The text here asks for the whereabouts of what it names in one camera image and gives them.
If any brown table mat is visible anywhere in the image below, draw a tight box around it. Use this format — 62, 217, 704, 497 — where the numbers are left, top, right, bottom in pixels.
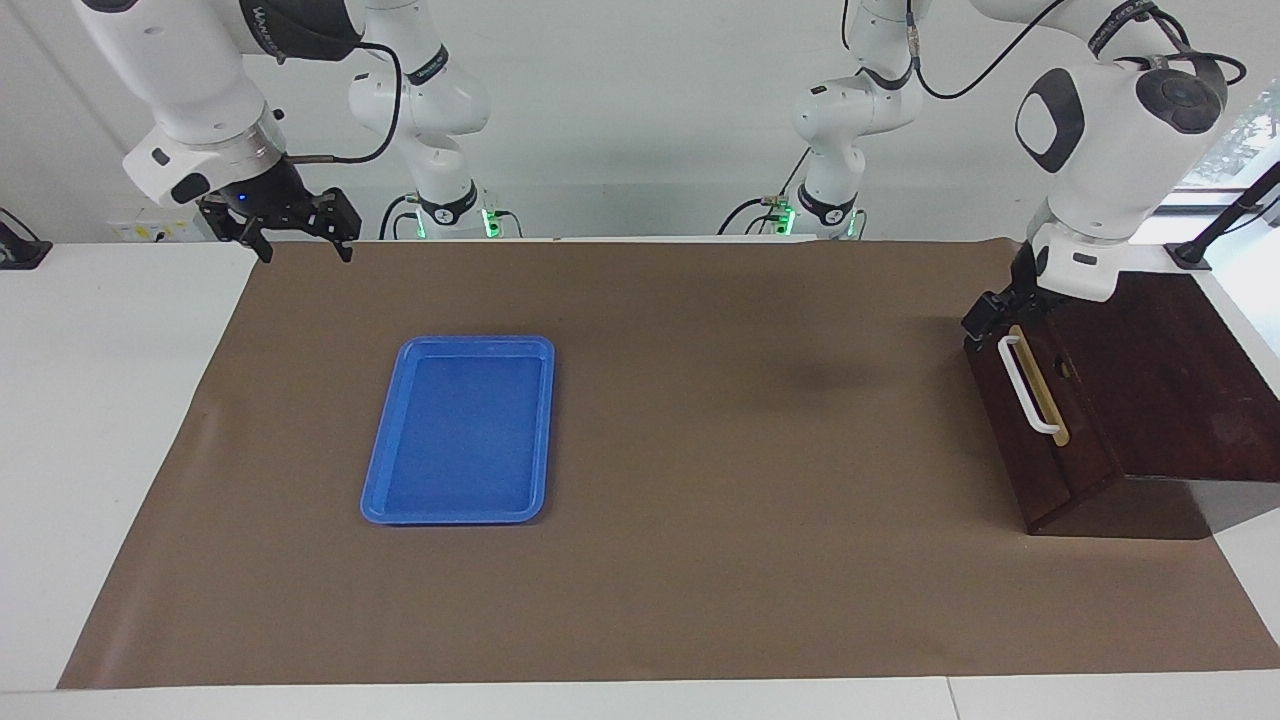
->
57, 240, 1280, 691

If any blue plastic tray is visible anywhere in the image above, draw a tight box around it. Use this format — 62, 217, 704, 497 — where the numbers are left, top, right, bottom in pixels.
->
360, 335, 556, 527

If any white wall socket box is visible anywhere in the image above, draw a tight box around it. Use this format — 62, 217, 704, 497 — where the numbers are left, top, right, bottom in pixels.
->
108, 195, 223, 244

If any black base cable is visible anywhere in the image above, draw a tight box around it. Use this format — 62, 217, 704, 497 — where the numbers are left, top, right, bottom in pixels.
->
718, 150, 811, 236
380, 195, 421, 241

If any dark wooden cabinet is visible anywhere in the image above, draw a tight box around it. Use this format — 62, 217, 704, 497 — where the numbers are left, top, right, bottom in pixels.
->
963, 268, 1280, 538

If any white drawer handle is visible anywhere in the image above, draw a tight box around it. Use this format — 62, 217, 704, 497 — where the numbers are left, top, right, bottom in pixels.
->
997, 335, 1061, 436

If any black table clamp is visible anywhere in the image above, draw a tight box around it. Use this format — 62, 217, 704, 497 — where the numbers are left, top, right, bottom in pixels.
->
0, 207, 53, 271

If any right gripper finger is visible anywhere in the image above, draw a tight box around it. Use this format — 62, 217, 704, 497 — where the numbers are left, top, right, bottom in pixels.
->
310, 187, 361, 264
198, 205, 276, 264

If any dark wooden drawer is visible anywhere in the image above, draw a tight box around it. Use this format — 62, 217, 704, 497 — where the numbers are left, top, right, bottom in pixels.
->
992, 300, 1121, 506

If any window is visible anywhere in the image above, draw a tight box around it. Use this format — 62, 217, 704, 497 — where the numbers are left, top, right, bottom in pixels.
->
1180, 80, 1280, 191

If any black angled stand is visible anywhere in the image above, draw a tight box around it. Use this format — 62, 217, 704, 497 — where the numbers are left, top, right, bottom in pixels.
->
1165, 160, 1280, 271

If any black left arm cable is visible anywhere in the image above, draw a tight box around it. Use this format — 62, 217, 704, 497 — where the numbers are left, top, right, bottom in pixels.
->
845, 0, 1246, 101

